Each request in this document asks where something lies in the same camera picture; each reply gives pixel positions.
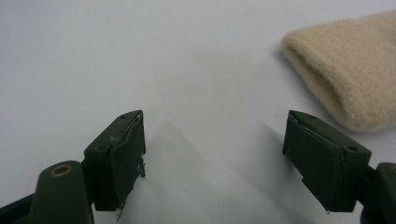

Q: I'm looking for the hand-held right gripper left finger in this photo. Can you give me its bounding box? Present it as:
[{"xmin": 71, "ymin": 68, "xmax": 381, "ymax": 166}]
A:
[{"xmin": 83, "ymin": 109, "xmax": 147, "ymax": 222}]

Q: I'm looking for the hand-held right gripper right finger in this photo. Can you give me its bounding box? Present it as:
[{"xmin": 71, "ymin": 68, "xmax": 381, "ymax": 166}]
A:
[{"xmin": 282, "ymin": 109, "xmax": 374, "ymax": 215}]

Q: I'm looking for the beige glove with orange fingers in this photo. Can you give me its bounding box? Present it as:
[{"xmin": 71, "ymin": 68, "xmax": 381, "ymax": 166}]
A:
[{"xmin": 279, "ymin": 9, "xmax": 396, "ymax": 133}]

